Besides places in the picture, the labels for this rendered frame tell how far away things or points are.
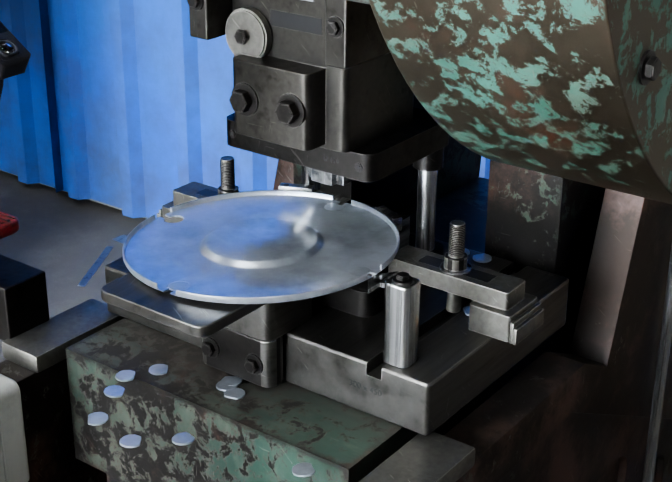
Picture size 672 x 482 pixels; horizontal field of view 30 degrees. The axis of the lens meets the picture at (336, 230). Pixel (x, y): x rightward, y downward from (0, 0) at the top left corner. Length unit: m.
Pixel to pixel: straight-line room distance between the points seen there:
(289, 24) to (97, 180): 2.23
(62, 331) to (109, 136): 1.93
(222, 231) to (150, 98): 1.90
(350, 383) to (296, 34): 0.36
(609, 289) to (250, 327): 0.45
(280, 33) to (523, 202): 0.38
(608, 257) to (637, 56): 0.71
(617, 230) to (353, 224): 0.33
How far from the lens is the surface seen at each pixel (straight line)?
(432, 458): 1.23
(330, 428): 1.27
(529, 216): 1.48
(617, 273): 1.51
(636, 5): 0.81
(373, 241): 1.32
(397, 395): 1.25
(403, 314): 1.22
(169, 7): 3.10
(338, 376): 1.29
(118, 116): 3.29
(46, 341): 1.46
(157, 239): 1.35
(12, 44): 1.37
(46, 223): 3.43
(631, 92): 0.83
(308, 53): 1.27
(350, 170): 1.28
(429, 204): 1.40
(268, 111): 1.28
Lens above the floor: 1.33
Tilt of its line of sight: 24 degrees down
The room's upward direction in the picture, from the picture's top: straight up
